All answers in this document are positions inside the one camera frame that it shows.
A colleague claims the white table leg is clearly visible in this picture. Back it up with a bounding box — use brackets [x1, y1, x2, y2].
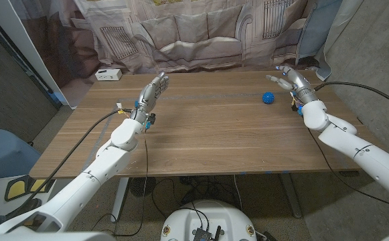
[110, 177, 130, 222]

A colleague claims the white platform with yellow marks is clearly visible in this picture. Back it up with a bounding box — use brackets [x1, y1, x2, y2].
[0, 174, 60, 217]

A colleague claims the black antenna device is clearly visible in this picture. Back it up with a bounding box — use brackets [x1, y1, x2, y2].
[192, 226, 222, 241]

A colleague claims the grey table leg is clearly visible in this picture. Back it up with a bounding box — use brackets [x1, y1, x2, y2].
[279, 173, 303, 219]

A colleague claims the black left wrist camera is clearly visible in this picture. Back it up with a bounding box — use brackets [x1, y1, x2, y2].
[145, 112, 157, 131]

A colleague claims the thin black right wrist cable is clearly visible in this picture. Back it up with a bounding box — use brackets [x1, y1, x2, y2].
[307, 128, 389, 214]

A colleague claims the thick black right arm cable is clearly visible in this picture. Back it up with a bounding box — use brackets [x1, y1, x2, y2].
[313, 81, 389, 112]

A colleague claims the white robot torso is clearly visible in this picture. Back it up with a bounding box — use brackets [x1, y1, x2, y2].
[160, 199, 258, 241]

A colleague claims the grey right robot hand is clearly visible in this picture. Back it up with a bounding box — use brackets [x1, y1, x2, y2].
[266, 65, 319, 104]

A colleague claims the blue grey chair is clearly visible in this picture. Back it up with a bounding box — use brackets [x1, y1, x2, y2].
[0, 129, 42, 183]

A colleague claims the white power strip box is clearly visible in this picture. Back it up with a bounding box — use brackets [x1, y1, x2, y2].
[94, 68, 123, 82]

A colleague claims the round black floor fan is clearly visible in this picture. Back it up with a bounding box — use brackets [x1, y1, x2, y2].
[129, 176, 157, 198]

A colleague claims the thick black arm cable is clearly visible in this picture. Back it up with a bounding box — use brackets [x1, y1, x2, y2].
[5, 108, 135, 220]
[313, 81, 389, 112]

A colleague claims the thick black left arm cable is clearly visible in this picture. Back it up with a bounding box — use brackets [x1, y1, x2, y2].
[5, 108, 135, 220]

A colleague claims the white upright panel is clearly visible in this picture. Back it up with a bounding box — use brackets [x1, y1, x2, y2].
[0, 0, 78, 110]

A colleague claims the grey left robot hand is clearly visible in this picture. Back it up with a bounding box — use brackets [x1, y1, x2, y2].
[129, 72, 170, 125]

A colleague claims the blue spiky stress ball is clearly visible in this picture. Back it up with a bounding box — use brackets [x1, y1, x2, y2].
[261, 91, 276, 105]

